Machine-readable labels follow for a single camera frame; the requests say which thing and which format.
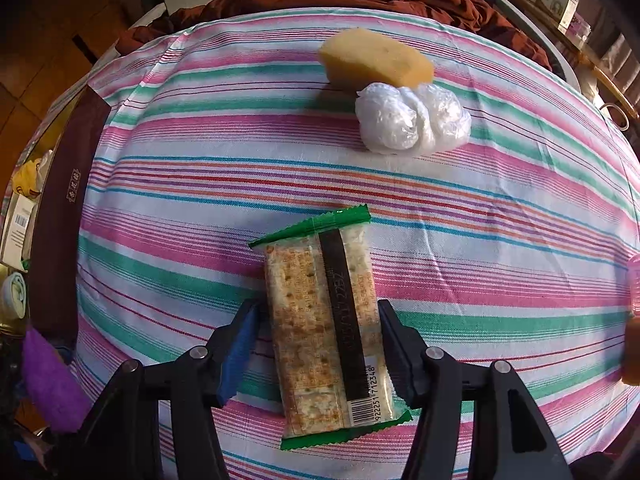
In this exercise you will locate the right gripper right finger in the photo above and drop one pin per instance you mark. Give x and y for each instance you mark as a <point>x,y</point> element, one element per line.
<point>510,437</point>

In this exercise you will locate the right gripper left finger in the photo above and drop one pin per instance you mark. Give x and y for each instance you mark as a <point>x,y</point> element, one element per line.
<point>120,436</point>

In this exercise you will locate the cracker packet green ends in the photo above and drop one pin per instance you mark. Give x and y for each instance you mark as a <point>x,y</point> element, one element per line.
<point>326,330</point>

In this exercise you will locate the white tea carton box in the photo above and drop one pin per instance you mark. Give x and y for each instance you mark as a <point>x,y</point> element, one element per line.
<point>18,229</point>

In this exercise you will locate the orange sponge wedge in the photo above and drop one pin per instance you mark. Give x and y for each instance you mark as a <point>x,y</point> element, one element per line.
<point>631,353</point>

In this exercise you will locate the gold metal tin box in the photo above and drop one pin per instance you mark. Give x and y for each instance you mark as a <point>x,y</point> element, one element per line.
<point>46,138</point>

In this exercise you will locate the pink hair roller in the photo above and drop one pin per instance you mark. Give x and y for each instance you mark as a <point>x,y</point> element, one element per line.
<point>633,277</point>

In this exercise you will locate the striped bed sheet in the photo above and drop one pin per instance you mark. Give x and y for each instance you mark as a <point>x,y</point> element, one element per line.
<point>513,246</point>

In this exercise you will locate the wooden side table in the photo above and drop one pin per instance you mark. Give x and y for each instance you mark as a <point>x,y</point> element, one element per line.
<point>582,53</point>

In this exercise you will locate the wooden wardrobe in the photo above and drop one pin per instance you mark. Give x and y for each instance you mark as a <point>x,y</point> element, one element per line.
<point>47,46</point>

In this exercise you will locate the rust brown blanket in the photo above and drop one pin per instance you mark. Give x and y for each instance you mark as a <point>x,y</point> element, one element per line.
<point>476,16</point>

